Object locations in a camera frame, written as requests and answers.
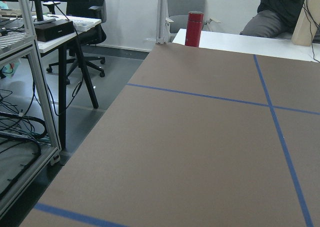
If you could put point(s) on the red thermos bottle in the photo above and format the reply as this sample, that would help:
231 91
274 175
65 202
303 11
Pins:
194 28

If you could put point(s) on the grey office chair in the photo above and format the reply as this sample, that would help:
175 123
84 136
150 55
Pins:
178 15

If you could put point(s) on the black box on desk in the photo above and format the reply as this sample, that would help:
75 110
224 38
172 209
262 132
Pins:
52 30

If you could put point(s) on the seated person dark clothes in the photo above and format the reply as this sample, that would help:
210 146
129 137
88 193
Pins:
273 18

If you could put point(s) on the aluminium frame post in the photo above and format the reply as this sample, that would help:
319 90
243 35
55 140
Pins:
161 21

